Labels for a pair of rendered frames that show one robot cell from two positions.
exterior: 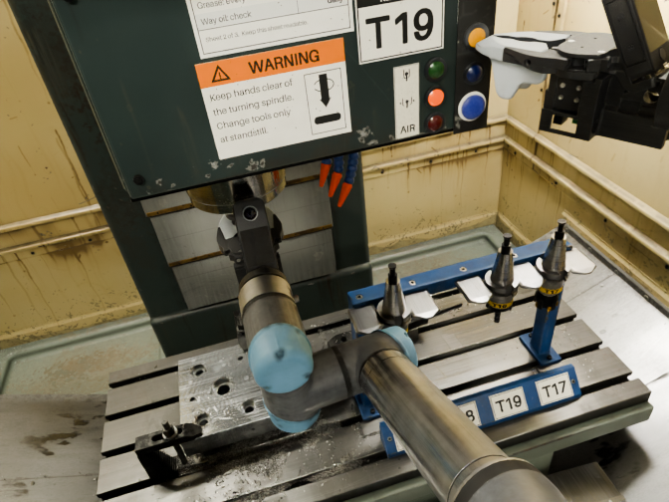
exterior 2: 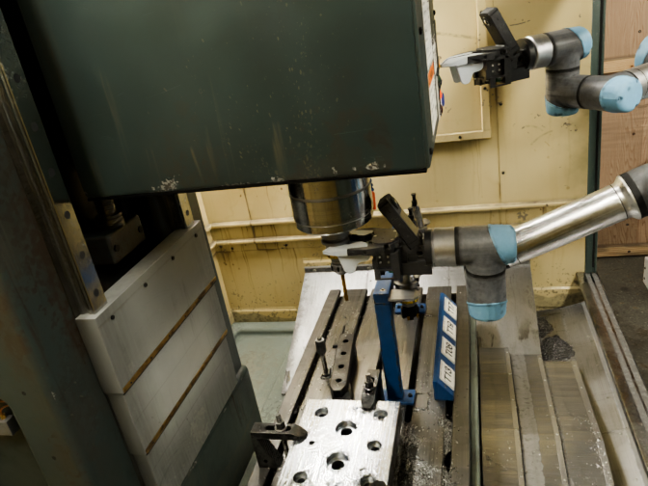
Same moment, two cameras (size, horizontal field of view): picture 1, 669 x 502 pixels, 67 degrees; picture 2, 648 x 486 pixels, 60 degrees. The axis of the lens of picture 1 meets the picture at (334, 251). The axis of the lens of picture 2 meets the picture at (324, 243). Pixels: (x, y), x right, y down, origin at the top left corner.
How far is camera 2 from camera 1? 111 cm
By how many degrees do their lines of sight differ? 54
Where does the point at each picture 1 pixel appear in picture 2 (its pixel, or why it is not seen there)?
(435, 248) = not seen: hidden behind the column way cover
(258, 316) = (473, 231)
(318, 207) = (216, 316)
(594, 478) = (490, 352)
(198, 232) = (158, 391)
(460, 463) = (610, 191)
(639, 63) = (514, 46)
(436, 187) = not seen: hidden behind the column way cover
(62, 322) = not seen: outside the picture
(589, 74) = (504, 55)
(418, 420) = (571, 210)
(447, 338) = (368, 342)
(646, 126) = (523, 70)
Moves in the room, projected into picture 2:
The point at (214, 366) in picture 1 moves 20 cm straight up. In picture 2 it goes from (306, 463) to (288, 389)
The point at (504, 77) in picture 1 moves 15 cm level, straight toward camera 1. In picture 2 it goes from (465, 72) to (530, 70)
